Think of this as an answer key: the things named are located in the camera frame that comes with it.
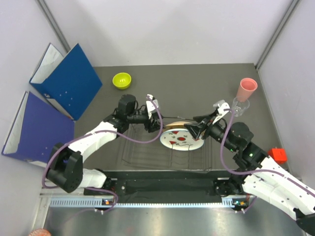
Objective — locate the yellow-green bowl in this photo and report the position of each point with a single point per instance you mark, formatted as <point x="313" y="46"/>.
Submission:
<point x="122" y="80"/>

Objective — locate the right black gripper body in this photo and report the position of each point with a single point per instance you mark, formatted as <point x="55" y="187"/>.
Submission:
<point x="216" y="131"/>

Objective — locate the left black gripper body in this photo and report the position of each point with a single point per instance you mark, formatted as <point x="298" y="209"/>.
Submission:
<point x="148" y="126"/>

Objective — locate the pink plastic cup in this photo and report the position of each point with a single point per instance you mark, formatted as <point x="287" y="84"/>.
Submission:
<point x="246" y="88"/>

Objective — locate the black wire dish rack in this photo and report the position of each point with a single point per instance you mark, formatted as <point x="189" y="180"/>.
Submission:
<point x="155" y="156"/>

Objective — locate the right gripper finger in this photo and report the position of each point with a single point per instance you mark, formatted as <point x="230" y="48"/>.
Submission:
<point x="197" y="130"/>
<point x="208" y="117"/>

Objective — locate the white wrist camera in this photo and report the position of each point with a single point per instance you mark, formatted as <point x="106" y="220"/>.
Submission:
<point x="221" y="108"/>
<point x="152" y="105"/>

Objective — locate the orange mesh object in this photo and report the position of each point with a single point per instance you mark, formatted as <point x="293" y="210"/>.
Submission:
<point x="39" y="232"/>

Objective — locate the clear faceted drinking glass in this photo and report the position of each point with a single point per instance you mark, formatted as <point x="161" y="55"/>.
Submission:
<point x="240" y="105"/>

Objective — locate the beige wooden plate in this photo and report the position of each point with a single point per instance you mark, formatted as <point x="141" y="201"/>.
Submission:
<point x="176" y="125"/>

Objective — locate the white plate with red pattern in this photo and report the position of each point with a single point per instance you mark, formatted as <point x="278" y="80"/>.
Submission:
<point x="180" y="139"/>

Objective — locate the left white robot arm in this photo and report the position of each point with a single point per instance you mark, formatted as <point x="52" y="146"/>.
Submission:
<point x="65" y="166"/>

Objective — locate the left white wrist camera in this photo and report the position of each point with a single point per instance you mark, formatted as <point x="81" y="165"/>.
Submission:
<point x="152" y="105"/>

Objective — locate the blue ring binder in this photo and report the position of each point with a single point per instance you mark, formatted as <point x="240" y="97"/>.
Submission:
<point x="69" y="83"/>

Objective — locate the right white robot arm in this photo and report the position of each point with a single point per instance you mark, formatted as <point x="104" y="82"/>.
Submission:
<point x="258" y="173"/>

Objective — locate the red block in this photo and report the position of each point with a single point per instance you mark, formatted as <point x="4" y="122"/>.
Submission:
<point x="278" y="154"/>

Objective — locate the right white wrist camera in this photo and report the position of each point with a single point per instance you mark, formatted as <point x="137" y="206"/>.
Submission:
<point x="221" y="108"/>

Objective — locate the purple ring binder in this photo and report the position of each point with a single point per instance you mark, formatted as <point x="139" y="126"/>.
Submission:
<point x="37" y="127"/>

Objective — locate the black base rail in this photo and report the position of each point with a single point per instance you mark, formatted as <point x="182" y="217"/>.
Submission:
<point x="174" y="187"/>

